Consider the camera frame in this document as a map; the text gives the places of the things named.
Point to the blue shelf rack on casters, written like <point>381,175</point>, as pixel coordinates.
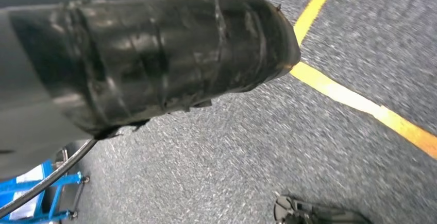
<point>54,195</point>

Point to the black robot left foot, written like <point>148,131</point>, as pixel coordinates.
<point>307,212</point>

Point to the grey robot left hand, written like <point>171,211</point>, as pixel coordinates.
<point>136,55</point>

